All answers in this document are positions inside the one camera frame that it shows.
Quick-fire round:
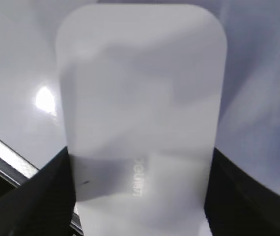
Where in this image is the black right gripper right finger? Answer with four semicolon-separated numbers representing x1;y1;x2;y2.
204;149;280;236

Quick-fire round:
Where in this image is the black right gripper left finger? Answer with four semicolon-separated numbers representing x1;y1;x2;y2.
0;148;83;236

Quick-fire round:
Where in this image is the white rectangular board eraser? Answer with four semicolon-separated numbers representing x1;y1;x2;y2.
56;3;227;236

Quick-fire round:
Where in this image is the white board with aluminium frame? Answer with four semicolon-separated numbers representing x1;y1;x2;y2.
0;0;280;195

